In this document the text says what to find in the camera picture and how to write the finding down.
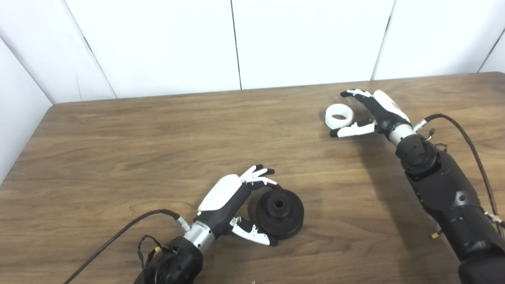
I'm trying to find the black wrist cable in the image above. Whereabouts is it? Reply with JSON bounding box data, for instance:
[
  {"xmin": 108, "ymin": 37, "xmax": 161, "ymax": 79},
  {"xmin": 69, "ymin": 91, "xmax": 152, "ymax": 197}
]
[
  {"xmin": 63, "ymin": 209, "xmax": 192, "ymax": 284},
  {"xmin": 413, "ymin": 114, "xmax": 505, "ymax": 237}
]

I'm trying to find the round black plastic part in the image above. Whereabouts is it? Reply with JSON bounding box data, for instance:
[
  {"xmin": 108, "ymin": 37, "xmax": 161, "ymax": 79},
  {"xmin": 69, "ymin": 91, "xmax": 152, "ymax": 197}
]
[{"xmin": 256, "ymin": 188, "xmax": 305, "ymax": 240}]

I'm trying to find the thin arm wire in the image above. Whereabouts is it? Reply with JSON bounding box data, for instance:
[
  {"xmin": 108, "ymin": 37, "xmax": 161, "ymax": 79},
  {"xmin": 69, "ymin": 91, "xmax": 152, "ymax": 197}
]
[
  {"xmin": 137, "ymin": 235, "xmax": 176, "ymax": 273},
  {"xmin": 424, "ymin": 128, "xmax": 448, "ymax": 152}
]

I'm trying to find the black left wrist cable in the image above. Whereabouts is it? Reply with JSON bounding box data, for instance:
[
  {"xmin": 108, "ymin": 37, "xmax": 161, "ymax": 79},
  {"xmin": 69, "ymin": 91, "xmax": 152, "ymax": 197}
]
[{"xmin": 63, "ymin": 209, "xmax": 192, "ymax": 284}]

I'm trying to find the thin right arm wire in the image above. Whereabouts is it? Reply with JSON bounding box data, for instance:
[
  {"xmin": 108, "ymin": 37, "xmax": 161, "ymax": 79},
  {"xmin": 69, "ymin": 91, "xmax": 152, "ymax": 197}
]
[{"xmin": 424, "ymin": 128, "xmax": 448, "ymax": 152}]

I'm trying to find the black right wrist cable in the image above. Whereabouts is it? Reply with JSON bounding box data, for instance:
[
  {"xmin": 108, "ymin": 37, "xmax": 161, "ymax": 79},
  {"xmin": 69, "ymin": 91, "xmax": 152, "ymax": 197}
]
[{"xmin": 413, "ymin": 114, "xmax": 505, "ymax": 237}]

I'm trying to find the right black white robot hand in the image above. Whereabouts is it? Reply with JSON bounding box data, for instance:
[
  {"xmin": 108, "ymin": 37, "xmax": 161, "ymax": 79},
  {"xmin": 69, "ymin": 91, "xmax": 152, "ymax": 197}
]
[{"xmin": 330, "ymin": 89, "xmax": 411, "ymax": 138}]

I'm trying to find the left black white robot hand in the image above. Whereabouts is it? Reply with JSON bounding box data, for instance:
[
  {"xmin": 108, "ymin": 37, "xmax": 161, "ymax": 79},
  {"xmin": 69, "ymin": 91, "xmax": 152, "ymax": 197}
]
[{"xmin": 196, "ymin": 164, "xmax": 279, "ymax": 247}]

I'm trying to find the thin left arm wire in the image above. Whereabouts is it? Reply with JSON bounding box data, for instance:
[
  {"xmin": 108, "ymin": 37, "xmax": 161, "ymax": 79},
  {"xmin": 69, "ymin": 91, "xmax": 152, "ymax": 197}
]
[{"xmin": 137, "ymin": 235, "xmax": 176, "ymax": 273}]

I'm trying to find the white plastic ring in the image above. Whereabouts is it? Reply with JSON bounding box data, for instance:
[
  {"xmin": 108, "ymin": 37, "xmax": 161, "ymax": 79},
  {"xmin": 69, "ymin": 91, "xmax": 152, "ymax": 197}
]
[{"xmin": 325, "ymin": 103, "xmax": 354, "ymax": 129}]

